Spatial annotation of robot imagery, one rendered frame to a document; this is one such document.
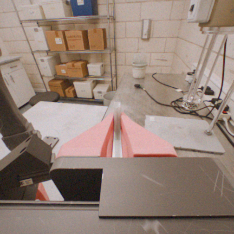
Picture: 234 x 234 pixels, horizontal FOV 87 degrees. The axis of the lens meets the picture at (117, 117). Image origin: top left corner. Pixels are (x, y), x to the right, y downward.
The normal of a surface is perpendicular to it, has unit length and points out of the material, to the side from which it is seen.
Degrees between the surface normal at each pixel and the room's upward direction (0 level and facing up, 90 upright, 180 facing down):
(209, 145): 0
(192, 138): 0
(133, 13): 90
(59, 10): 92
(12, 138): 82
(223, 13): 90
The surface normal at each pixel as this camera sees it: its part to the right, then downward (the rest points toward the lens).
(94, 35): -0.09, 0.61
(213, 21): -0.75, 0.41
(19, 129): 0.40, 0.42
